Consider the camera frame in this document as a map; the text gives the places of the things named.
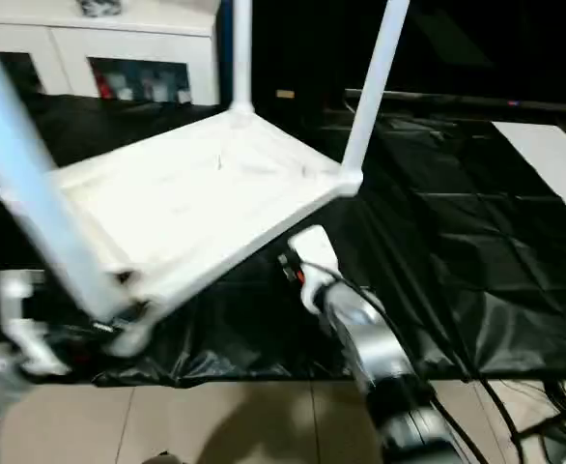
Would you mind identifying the white plastic table leg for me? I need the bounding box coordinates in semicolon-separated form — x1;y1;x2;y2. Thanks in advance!
0;43;155;335
229;0;257;119
339;0;411;190

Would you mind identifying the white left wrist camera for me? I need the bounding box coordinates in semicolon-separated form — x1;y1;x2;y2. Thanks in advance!
0;271;71;378

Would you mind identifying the black flat screen television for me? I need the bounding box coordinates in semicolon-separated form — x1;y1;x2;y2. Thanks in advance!
264;0;566;109

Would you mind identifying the black plastic mat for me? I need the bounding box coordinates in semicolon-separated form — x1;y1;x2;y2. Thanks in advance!
0;92;566;388

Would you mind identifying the white glass-door cabinet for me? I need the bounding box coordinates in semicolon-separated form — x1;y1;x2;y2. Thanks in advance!
0;0;224;105

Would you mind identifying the black floor stand bar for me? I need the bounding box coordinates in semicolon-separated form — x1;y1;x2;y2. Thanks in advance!
510;401;566;442

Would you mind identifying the white plastic table top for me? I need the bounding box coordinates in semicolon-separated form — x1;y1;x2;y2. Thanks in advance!
1;108;364;357

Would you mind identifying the small grey cabinet ornament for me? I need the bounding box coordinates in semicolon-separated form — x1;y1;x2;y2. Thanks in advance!
78;0;125;17

